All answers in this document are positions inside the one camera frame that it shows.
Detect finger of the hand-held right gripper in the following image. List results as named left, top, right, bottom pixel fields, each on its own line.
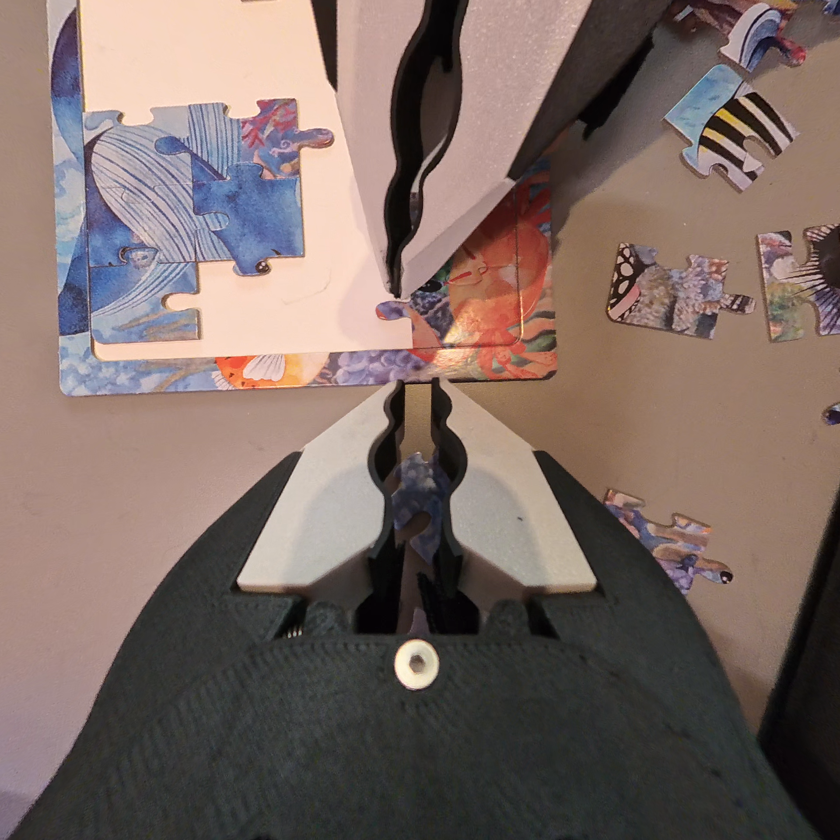
left=399, top=0, right=595, bottom=298
left=338, top=0, right=463, bottom=298

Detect red coral white wave piece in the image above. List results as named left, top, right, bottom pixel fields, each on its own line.
left=671, top=0, right=808, bottom=72

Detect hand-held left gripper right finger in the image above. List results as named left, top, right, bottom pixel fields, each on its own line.
left=419, top=377, right=598, bottom=634

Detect ocean jigsaw puzzle frame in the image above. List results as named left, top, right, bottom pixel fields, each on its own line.
left=46, top=0, right=559, bottom=398

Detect joined blue whale puzzle pieces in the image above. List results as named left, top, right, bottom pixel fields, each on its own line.
left=84, top=98, right=334, bottom=342

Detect yellow black striped fish piece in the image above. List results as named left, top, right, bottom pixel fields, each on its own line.
left=663, top=63, right=802, bottom=193

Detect purple orange fish puzzle piece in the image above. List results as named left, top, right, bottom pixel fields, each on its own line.
left=602, top=489, right=735, bottom=595

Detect black white spotted puzzle piece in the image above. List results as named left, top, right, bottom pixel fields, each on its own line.
left=607, top=243, right=757, bottom=340

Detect dark perforated panel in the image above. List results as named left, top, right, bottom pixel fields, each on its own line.
left=758, top=486, right=840, bottom=840

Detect purple blue bubbly puzzle piece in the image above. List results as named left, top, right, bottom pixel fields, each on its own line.
left=392, top=451, right=454, bottom=565

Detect joined orange crab puzzle pieces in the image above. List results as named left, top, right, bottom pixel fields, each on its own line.
left=375, top=197, right=526, bottom=349

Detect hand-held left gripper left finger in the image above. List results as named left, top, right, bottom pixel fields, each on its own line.
left=235, top=381, right=404, bottom=634

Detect green grey urchin-spine puzzle piece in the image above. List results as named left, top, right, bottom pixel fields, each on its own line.
left=756, top=224, right=840, bottom=343

